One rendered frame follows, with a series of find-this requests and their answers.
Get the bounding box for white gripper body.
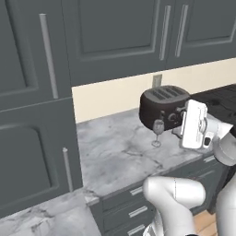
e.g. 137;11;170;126
179;99;209;150

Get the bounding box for clear wine glass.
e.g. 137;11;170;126
151;119;166;148

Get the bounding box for black hob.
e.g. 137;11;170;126
189;84;236;138

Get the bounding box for dark brown toaster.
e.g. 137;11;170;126
138;85;192;134

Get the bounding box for grey drawer front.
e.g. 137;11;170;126
102;199;156;232
100;183;148;212
168;152;223;181
187;167;230;217
104;219;151;236

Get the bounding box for tall grey cupboard door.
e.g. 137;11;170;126
0;0;74;111

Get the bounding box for silver drawer handle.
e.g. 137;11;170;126
196;170;217;182
203;155;217;164
126;224;147;236
127;206;148;218
129;186;144;197

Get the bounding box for grey wall outlet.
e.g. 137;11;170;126
152;74;163;89

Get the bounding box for grey wall cupboard handle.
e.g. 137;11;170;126
174;4;190;58

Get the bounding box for grey wall cupboard door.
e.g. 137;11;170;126
61;0;175;88
166;0;236;70

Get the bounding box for short grey door handle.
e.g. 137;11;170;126
62;147;75;194

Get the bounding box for long grey door handle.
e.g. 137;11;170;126
39;13;60;100

